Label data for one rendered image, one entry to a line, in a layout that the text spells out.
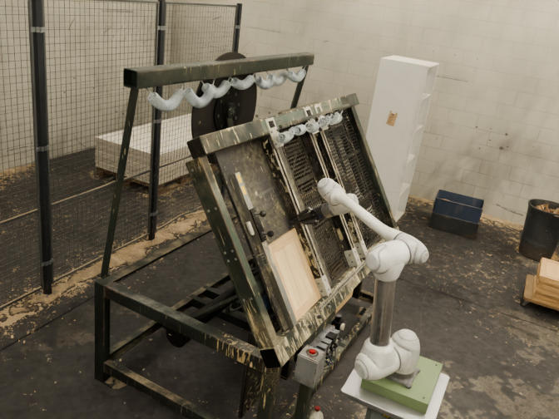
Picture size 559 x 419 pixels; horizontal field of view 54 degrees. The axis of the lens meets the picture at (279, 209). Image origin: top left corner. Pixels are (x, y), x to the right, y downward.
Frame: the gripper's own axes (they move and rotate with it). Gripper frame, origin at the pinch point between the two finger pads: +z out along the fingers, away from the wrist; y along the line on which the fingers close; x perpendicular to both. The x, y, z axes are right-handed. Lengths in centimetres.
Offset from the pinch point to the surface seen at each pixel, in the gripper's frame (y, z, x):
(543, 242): -336, -104, -287
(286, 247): -12.2, 12.1, 5.3
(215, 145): 70, 6, 12
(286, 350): -37, 16, 64
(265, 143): 38, 5, -37
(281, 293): -19.5, 13.7, 37.2
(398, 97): -120, -11, -364
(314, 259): -33.8, 5.1, -2.0
